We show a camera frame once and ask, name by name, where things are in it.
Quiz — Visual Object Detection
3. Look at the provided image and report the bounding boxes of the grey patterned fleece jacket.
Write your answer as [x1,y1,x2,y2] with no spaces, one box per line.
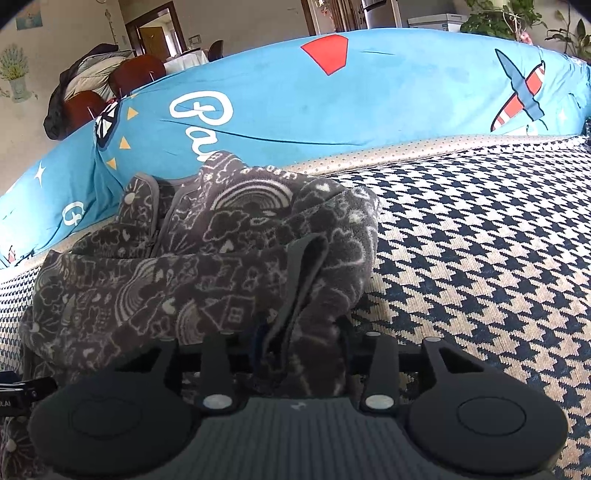
[0,150,385,480]

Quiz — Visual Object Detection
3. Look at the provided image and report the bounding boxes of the pile of coats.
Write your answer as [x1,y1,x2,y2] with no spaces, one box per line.
[43,43,135,142]

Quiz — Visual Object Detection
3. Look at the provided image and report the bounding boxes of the green potted plant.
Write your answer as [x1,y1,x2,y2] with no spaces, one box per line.
[459,0,548,43]

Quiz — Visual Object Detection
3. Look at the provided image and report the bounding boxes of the blue printed sofa cover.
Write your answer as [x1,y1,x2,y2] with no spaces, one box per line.
[0,28,591,271]

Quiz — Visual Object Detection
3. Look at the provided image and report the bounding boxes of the silver refrigerator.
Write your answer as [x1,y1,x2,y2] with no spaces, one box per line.
[359,0,403,30]

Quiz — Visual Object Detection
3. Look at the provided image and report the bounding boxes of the lavender pot wall sticker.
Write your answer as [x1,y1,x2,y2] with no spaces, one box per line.
[0,43,38,103]

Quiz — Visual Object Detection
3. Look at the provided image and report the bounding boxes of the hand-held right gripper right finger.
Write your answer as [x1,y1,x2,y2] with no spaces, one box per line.
[360,332,482,413]

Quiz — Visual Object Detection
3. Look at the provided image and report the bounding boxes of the small wall poster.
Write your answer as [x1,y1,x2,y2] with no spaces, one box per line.
[16,0,44,31]

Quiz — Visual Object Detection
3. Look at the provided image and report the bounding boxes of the brown wooden chair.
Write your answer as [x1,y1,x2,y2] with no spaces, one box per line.
[108,54,167,100]
[62,90,110,140]

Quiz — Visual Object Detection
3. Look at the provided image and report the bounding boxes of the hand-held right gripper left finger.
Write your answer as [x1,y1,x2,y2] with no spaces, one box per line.
[115,332,242,412]

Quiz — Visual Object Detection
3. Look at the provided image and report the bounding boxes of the dining table with white cloth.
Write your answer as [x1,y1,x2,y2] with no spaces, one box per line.
[163,49,210,75]

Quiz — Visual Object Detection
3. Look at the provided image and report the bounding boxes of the tall leafy plant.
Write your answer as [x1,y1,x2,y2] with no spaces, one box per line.
[544,8,591,59]

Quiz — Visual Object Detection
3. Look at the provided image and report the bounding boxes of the houndstooth sofa seat cover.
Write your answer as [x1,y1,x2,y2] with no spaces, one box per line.
[0,134,591,480]

